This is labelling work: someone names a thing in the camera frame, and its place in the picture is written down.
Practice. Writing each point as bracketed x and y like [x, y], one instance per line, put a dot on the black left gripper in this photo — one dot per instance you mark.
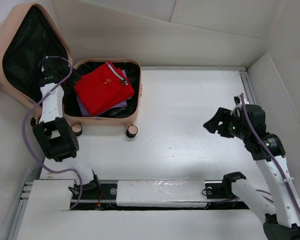
[73, 79]

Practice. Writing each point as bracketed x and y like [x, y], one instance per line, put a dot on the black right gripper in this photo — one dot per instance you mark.
[222, 115]

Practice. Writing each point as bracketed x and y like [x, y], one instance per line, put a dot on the purple shorts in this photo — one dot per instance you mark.
[120, 105]

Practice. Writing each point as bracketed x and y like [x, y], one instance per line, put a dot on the red shorts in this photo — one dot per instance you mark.
[102, 90]

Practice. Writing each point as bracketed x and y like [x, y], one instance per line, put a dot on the pink hard-shell suitcase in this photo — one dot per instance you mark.
[27, 35]

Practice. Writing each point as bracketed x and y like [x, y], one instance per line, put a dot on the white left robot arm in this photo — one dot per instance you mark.
[55, 136]

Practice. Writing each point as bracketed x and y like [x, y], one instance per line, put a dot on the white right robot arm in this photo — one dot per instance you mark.
[279, 214]

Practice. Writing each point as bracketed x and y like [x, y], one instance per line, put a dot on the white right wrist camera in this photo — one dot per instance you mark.
[236, 111]

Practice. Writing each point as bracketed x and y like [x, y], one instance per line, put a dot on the black base rail with white cover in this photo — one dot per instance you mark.
[155, 195]

